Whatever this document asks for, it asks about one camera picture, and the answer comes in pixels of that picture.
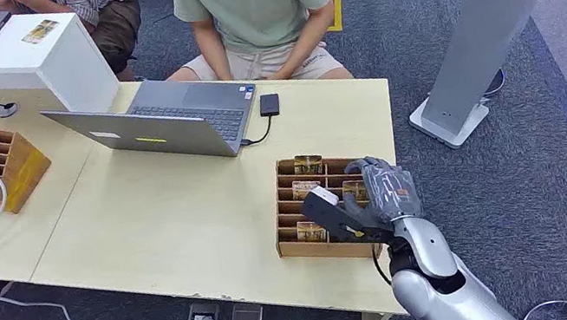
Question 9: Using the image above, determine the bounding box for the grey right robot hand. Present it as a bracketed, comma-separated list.
[335, 148, 425, 234]

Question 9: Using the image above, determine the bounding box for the gold printed card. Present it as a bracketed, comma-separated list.
[291, 152, 326, 180]
[290, 177, 323, 203]
[340, 176, 371, 208]
[294, 216, 330, 249]

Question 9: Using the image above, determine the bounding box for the wooden card organizer with cards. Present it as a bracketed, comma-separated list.
[261, 144, 387, 276]

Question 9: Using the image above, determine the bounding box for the person in seat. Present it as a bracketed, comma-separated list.
[0, 0, 153, 105]
[151, 0, 355, 112]

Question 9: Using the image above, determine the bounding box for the black external drive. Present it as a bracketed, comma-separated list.
[256, 91, 284, 120]

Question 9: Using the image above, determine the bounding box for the dark round floor base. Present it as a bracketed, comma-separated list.
[477, 67, 510, 100]

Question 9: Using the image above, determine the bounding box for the light wooden desk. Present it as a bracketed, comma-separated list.
[0, 5, 432, 320]

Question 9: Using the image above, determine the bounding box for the grey open laptop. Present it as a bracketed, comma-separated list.
[37, 61, 269, 191]

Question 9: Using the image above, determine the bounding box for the black drive cable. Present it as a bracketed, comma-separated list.
[237, 114, 277, 149]

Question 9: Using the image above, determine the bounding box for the grey desk cable grommet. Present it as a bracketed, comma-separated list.
[0, 99, 22, 120]

